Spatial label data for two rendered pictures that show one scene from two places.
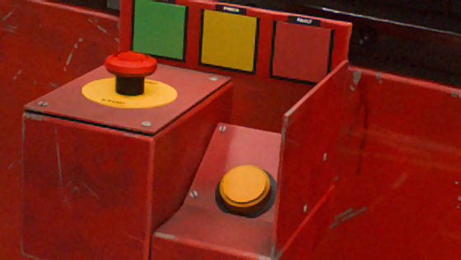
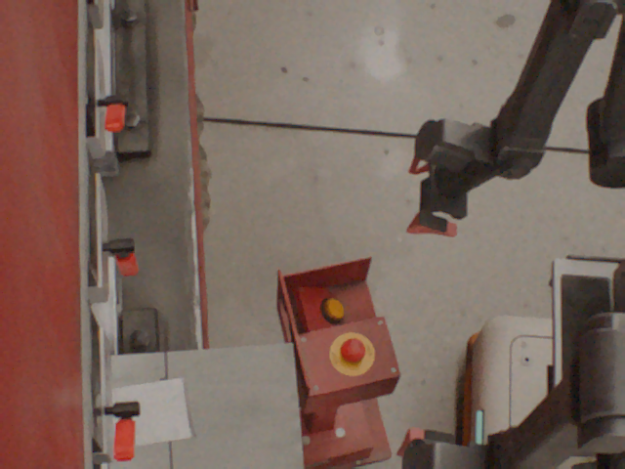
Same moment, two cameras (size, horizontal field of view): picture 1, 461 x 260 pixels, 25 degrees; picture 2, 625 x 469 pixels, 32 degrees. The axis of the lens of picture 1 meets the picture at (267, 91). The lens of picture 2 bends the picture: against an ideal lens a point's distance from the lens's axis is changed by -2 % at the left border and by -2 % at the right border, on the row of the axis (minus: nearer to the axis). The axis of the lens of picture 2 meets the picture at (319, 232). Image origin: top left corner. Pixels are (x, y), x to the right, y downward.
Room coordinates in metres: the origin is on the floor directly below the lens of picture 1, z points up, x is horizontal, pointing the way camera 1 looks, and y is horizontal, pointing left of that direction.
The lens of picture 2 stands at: (1.14, 0.47, 2.52)
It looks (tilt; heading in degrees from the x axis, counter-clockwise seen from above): 67 degrees down; 232
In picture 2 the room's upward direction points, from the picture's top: 8 degrees clockwise
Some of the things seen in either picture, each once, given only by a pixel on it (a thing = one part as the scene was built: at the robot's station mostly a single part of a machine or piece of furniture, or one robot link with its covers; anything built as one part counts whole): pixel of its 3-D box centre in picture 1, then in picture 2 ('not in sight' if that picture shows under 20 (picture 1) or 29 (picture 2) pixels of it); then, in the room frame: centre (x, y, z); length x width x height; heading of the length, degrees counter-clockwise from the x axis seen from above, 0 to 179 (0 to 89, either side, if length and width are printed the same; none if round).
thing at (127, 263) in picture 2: not in sight; (121, 258); (1.04, -0.06, 1.20); 0.04 x 0.02 x 0.10; 154
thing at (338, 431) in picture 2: not in sight; (318, 419); (0.75, 0.06, 0.13); 0.10 x 0.10 x 0.01; 73
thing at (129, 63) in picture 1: (130, 77); (353, 352); (0.76, 0.10, 0.79); 0.04 x 0.04 x 0.04
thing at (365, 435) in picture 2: not in sight; (330, 423); (0.73, 0.07, 0.06); 0.25 x 0.20 x 0.12; 163
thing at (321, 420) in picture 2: not in sight; (325, 389); (0.75, 0.06, 0.39); 0.05 x 0.05 x 0.54; 73
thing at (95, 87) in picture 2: not in sight; (64, 86); (0.99, -0.28, 1.26); 0.15 x 0.09 x 0.17; 64
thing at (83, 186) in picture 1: (189, 136); (337, 333); (0.75, 0.06, 0.75); 0.20 x 0.16 x 0.18; 73
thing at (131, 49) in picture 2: not in sight; (132, 74); (0.84, -0.47, 0.89); 0.30 x 0.05 x 0.03; 64
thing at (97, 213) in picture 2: not in sight; (64, 230); (1.08, -0.10, 1.26); 0.15 x 0.09 x 0.17; 64
